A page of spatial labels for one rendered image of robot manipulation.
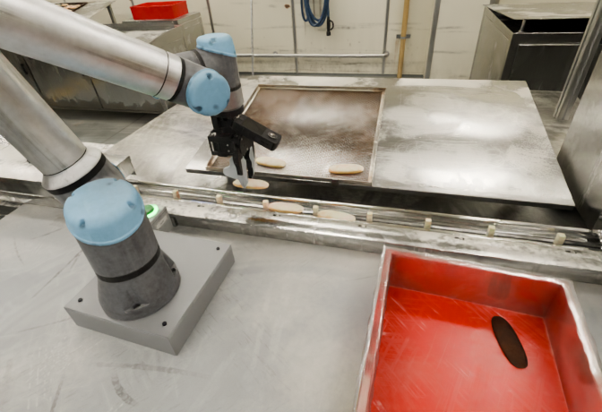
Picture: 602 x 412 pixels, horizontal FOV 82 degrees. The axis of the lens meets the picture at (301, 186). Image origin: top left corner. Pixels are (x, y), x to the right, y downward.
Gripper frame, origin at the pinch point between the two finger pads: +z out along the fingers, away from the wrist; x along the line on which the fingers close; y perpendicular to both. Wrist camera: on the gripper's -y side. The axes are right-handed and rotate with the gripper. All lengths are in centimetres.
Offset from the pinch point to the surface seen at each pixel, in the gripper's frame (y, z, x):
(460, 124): -55, 0, -40
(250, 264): -5.4, 11.8, 18.1
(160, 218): 20.6, 5.8, 12.6
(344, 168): -22.9, 3.3, -13.7
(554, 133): -91, 12, -62
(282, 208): -8.5, 7.9, 0.8
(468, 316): -53, 12, 23
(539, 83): -118, 28, -164
